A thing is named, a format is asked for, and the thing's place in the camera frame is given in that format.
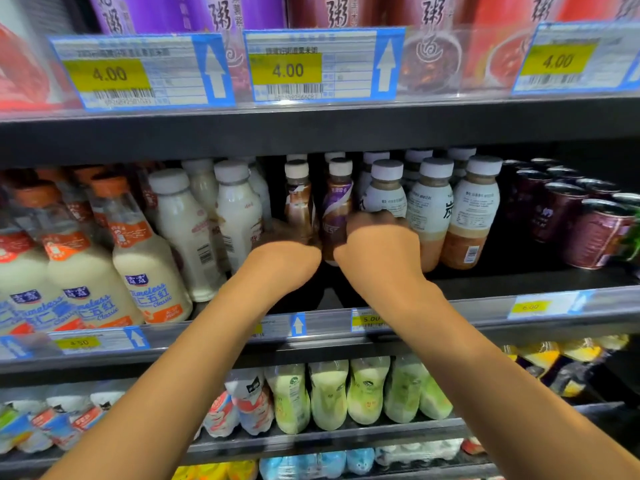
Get bright red porridge cup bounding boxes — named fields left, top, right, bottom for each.
left=460, top=0, right=640, bottom=91

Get row of yellow black packets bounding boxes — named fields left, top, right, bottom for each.
left=501, top=334, right=631, bottom=398

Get blue-framed yellow price tag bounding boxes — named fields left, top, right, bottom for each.
left=48, top=33, right=237, bottom=112
left=511, top=21, right=640, bottom=96
left=243, top=27, right=406, bottom=104

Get small yellow price tag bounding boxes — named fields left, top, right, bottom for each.
left=350, top=308, right=390, bottom=333
left=250, top=313, right=308, bottom=339
left=507, top=290, right=597, bottom=321
left=47, top=326, right=152, bottom=354

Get row of grey-capped tea bottles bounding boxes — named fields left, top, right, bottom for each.
left=362, top=147, right=504, bottom=273

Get person's left forearm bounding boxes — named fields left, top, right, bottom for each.
left=44, top=275, right=313, bottom=480

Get row of maroon cans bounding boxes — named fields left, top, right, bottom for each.
left=500, top=158, right=640, bottom=270

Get dark red porridge cup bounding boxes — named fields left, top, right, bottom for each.
left=286, top=0, right=463, bottom=95

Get purple porridge cup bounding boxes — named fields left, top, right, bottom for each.
left=87, top=0, right=287, bottom=98

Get person's left hand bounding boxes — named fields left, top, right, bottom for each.
left=239, top=220, right=323, bottom=296

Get green packet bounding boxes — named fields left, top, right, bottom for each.
left=619, top=220, right=640, bottom=266

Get person's right forearm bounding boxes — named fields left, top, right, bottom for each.
left=350, top=279, right=640, bottom=480

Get white packs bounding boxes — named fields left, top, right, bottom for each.
left=375, top=438, right=464, bottom=467

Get white orange drink pouch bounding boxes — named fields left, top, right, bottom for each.
left=202, top=391, right=242, bottom=439
left=224, top=368, right=275, bottom=437

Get brown coffee drink bottle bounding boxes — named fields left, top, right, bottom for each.
left=284, top=160, right=317, bottom=234

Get black shelf board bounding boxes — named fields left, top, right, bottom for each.
left=0, top=95, right=640, bottom=169

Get white-label milk tea bottle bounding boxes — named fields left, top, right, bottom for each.
left=361, top=159, right=409, bottom=219

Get row of light blue packs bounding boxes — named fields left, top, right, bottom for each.
left=259, top=448, right=377, bottom=480

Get person's right hand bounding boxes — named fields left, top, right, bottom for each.
left=333, top=210, right=427, bottom=301

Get green drink pouch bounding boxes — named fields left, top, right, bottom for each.
left=264, top=364, right=312, bottom=435
left=308, top=360, right=350, bottom=432
left=383, top=355, right=427, bottom=424
left=419, top=376, right=454, bottom=421
left=346, top=356, right=391, bottom=426

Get purple-label drink bottle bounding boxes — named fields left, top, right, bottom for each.
left=321, top=158, right=356, bottom=263

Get yellow packet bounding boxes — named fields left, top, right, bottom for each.
left=171, top=460, right=259, bottom=480

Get row of orange-capped milk bottles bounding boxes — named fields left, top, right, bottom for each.
left=0, top=165, right=194, bottom=338

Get cream white-capped milk bottle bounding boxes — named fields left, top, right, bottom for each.
left=181, top=159, right=220, bottom=220
left=148, top=168, right=227, bottom=303
left=214, top=160, right=264, bottom=273
left=244, top=157, right=272, bottom=223

